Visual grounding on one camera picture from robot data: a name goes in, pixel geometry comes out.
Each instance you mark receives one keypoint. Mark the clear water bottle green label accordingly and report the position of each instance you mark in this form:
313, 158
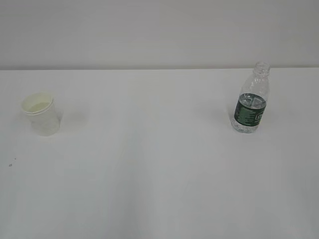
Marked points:
252, 100

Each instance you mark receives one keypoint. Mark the white paper cup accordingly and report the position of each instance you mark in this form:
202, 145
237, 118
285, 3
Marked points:
39, 109

